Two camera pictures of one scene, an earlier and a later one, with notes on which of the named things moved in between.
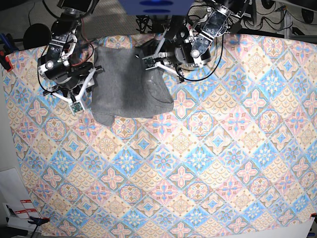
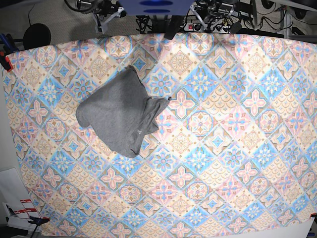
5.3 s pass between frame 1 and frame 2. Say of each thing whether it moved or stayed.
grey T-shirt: moved
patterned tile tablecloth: stayed
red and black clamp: stayed
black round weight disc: stayed
